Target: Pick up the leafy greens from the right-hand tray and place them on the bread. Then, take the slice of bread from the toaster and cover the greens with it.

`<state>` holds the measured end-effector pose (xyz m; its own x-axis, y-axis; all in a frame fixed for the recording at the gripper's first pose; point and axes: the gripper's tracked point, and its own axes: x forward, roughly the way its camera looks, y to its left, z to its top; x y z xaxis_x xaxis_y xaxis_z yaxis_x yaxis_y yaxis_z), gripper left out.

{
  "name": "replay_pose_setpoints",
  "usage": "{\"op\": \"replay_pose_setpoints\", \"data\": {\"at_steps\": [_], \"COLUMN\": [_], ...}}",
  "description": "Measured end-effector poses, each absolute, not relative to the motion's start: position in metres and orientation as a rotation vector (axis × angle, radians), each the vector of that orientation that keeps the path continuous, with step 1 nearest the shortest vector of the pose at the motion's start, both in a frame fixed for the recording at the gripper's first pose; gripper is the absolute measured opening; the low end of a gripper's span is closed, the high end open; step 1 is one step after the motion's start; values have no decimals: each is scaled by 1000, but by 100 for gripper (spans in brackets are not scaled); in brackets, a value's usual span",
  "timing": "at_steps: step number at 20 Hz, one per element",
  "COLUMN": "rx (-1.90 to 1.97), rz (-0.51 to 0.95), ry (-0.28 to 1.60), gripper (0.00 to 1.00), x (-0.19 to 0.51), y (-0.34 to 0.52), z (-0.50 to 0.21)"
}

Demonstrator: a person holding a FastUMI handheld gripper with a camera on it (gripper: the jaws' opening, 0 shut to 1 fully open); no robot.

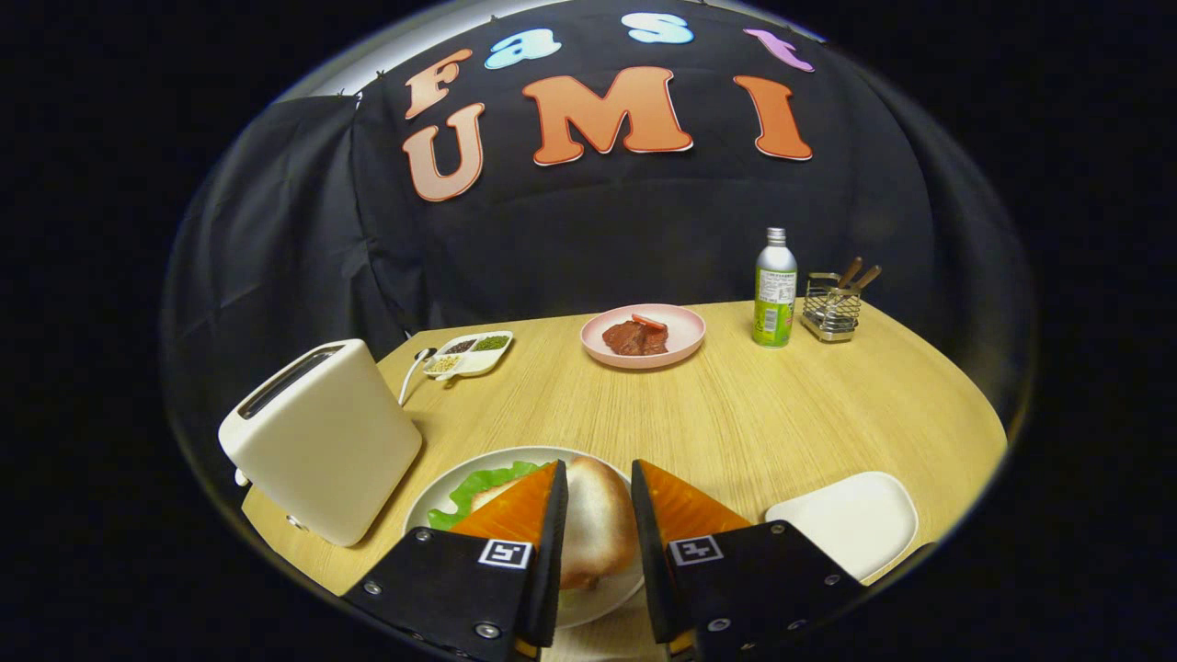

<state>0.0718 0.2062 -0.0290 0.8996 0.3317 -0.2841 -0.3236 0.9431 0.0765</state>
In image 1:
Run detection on toasted bread slice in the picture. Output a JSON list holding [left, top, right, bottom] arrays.
[[497, 457, 640, 590]]

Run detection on square white plate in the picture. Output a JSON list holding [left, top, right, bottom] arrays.
[[765, 472, 919, 582]]

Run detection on green lettuce leaf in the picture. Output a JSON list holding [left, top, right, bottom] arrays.
[[428, 462, 543, 531]]

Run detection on white toaster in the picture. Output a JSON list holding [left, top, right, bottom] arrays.
[[218, 338, 424, 548]]

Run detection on black backdrop cloth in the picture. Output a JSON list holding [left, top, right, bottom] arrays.
[[164, 0, 1035, 479]]

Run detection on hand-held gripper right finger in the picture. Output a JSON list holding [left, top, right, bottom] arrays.
[[630, 459, 867, 662]]

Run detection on silver bottle with green label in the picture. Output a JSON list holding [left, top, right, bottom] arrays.
[[752, 227, 798, 348]]

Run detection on metal wire utensil holder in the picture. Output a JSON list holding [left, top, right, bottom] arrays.
[[801, 272, 863, 343]]

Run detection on dark red meat pieces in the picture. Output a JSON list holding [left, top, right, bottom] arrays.
[[602, 317, 669, 357]]

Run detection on white divided condiment dish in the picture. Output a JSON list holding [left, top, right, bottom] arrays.
[[423, 330, 514, 381]]

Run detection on pink plate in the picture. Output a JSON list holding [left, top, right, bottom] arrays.
[[580, 303, 707, 370]]

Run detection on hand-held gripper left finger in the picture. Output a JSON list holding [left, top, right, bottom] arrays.
[[342, 459, 570, 662]]

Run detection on round white plate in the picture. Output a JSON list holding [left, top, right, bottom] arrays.
[[403, 446, 645, 629]]

